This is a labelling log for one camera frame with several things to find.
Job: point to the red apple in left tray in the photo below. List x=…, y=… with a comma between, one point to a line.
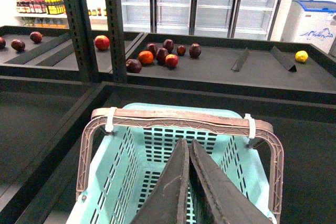
x=102, y=42

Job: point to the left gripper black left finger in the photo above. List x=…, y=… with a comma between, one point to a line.
x=167, y=202

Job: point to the black perforated post left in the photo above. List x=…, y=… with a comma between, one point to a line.
x=82, y=39

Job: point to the black perforated post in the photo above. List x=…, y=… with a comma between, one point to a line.
x=82, y=39
x=116, y=37

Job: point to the flat black divider strip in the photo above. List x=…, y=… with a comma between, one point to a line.
x=237, y=66

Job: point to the dark plum front left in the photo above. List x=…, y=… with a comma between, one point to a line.
x=133, y=66

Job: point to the upright black divider wedge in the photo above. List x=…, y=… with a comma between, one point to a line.
x=283, y=59

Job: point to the light blue plastic basket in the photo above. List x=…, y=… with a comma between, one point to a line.
x=129, y=161

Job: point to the black left upper tray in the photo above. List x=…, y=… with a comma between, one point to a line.
x=53, y=58

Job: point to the dark plum left tray back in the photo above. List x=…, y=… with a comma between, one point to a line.
x=36, y=37

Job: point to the dark plum right of group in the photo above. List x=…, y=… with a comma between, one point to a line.
x=195, y=50

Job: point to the dark plum tray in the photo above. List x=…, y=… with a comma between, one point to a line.
x=36, y=37
x=18, y=45

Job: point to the small dark red plum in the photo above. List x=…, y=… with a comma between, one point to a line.
x=181, y=50

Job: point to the white zip tie left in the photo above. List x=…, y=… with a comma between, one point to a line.
x=110, y=115

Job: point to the white blue chest freezer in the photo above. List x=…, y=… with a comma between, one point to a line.
x=311, y=22

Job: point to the brown plastic basket handle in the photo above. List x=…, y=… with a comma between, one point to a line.
x=199, y=121

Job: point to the glass door refrigerator row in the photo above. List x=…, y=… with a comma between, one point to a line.
x=246, y=19

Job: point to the yellow lemon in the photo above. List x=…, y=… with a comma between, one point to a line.
x=301, y=56

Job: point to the dark plum far left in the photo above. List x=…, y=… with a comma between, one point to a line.
x=2, y=43

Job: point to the black upper produce tray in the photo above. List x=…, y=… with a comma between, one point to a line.
x=261, y=75

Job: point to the black produce tray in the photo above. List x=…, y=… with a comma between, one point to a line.
x=261, y=75
x=306, y=130

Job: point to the dark plum beside orange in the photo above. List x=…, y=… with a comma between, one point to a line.
x=161, y=55

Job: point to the dark plum behind orange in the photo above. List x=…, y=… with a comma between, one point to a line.
x=152, y=48

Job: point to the white zip tie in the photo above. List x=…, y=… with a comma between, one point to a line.
x=110, y=115
x=252, y=126

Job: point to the black left lower tray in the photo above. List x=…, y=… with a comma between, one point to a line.
x=32, y=112

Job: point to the black perforated post middle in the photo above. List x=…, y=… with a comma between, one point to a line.
x=116, y=37

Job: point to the red apple near orange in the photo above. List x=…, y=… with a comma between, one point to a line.
x=171, y=60

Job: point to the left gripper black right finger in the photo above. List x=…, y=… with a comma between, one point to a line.
x=215, y=198

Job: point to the grocery shelf with bottles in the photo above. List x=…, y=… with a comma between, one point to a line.
x=53, y=14

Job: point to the white zip tie right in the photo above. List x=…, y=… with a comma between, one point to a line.
x=252, y=126

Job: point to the black lower produce tray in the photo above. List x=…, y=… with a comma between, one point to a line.
x=306, y=130

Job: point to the orange round fruit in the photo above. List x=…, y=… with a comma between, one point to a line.
x=146, y=57

